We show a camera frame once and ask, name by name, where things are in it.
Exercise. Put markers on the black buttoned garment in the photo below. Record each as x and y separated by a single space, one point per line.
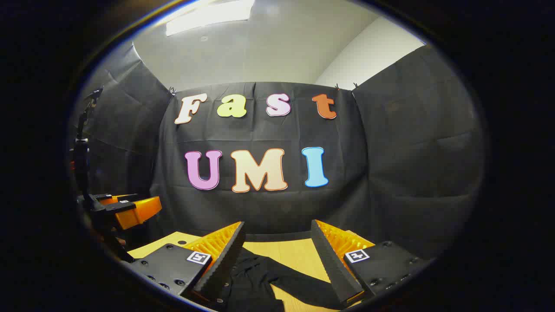
256 281

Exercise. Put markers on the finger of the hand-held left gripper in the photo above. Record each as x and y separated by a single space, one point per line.
138 212
110 199

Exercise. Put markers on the white ceiling light panel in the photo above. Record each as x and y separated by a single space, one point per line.
208 15

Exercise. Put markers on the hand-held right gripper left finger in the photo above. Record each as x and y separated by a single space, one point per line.
225 264

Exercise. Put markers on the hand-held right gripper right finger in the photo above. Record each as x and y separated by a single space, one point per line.
331 268

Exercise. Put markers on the black backdrop cloth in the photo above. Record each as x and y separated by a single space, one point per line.
390 173

